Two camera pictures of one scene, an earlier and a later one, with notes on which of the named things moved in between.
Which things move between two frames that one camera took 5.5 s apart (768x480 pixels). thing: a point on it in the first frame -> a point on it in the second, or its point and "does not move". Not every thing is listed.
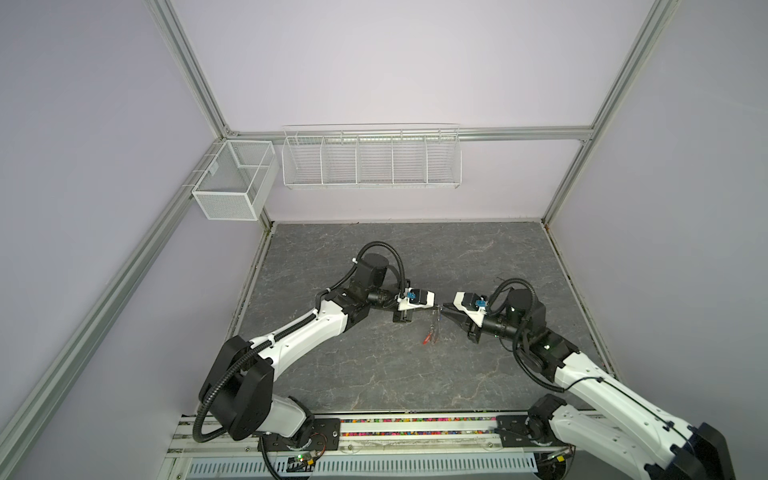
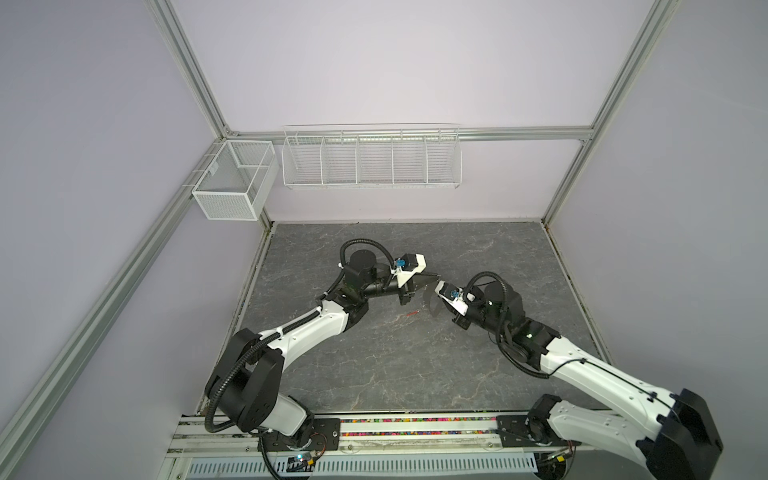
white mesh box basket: (238, 180) does not move
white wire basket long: (372, 155) does not move
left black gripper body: (400, 317) -> (404, 293)
